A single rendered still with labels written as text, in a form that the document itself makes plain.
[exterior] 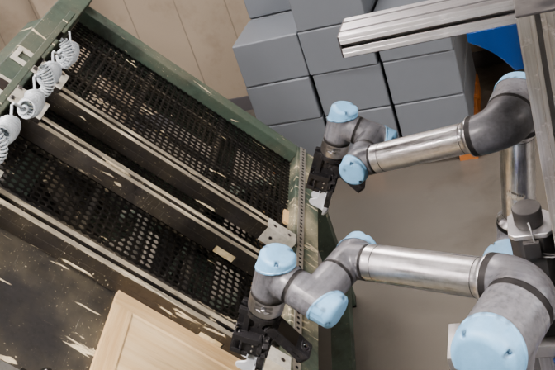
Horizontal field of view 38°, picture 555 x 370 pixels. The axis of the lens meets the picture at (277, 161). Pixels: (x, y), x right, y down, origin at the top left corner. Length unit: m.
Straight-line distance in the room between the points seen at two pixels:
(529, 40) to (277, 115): 3.71
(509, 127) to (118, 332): 1.13
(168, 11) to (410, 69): 2.36
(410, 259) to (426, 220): 3.01
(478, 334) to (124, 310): 1.22
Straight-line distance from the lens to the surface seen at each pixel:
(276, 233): 2.92
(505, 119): 1.85
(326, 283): 1.55
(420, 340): 3.78
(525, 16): 1.37
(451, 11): 1.45
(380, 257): 1.55
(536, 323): 1.33
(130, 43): 3.44
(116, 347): 2.16
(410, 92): 4.78
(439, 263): 1.48
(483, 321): 1.29
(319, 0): 4.62
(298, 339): 1.70
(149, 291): 2.29
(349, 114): 2.11
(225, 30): 6.28
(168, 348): 2.27
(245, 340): 1.69
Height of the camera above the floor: 2.53
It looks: 27 degrees down
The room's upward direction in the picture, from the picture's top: 19 degrees counter-clockwise
